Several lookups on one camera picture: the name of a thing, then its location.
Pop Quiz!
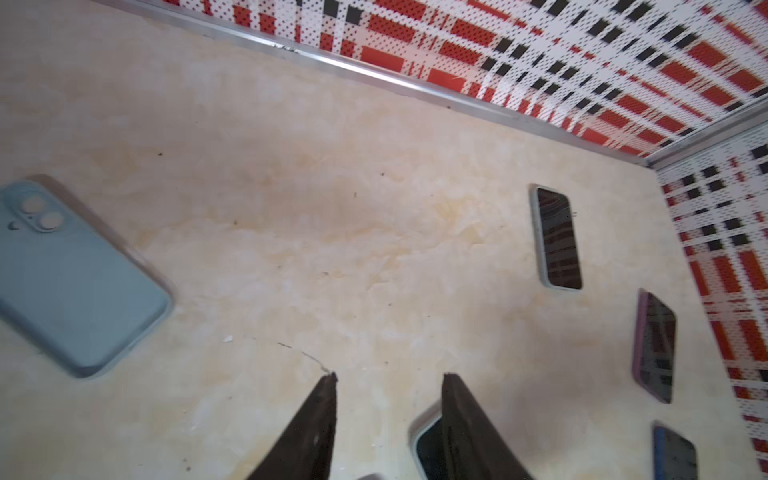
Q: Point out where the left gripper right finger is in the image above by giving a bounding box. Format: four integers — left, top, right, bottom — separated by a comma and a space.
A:
441, 373, 533, 479

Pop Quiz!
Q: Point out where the blue case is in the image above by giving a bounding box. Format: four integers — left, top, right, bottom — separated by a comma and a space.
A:
1, 175, 175, 378

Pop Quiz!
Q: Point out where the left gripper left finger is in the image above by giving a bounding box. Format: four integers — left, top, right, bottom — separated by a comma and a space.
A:
247, 373, 338, 480

